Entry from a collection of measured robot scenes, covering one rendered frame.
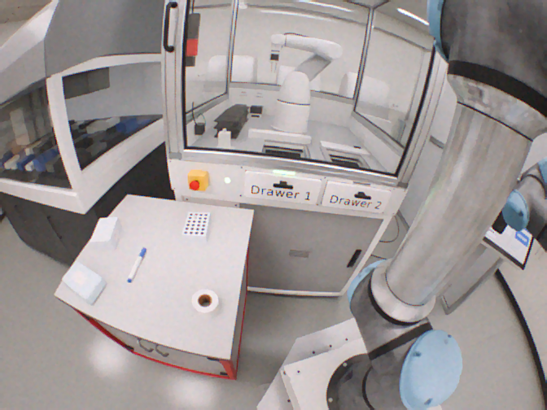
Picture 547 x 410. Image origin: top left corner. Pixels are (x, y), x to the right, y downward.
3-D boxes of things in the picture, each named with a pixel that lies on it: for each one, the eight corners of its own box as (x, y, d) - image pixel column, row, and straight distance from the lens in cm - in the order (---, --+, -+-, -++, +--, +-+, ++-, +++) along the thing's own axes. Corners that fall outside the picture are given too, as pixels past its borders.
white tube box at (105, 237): (115, 250, 82) (109, 240, 79) (95, 251, 87) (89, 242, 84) (122, 226, 91) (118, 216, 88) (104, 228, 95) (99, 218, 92)
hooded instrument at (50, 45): (142, 307, 156) (54, -37, 99) (19, 249, 294) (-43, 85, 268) (194, 202, 223) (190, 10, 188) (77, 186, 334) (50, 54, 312)
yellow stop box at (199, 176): (204, 193, 83) (203, 176, 80) (188, 190, 86) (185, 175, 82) (208, 185, 87) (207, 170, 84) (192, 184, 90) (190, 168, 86)
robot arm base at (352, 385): (402, 408, 58) (432, 402, 50) (342, 432, 51) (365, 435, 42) (386, 354, 57) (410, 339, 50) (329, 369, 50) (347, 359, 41)
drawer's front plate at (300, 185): (315, 205, 86) (321, 181, 80) (243, 196, 84) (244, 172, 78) (315, 202, 87) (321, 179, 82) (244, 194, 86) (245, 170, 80)
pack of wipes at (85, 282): (107, 283, 75) (102, 275, 71) (92, 307, 73) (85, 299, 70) (82, 267, 85) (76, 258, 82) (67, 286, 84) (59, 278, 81)
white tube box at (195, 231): (206, 244, 74) (205, 236, 71) (183, 242, 75) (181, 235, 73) (211, 220, 82) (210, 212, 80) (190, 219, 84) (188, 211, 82)
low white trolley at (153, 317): (238, 383, 131) (229, 359, 55) (136, 358, 146) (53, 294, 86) (248, 298, 147) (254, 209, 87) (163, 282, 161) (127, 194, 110)
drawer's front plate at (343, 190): (382, 213, 98) (391, 193, 93) (321, 206, 87) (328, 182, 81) (381, 211, 99) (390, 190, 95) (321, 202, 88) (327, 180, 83)
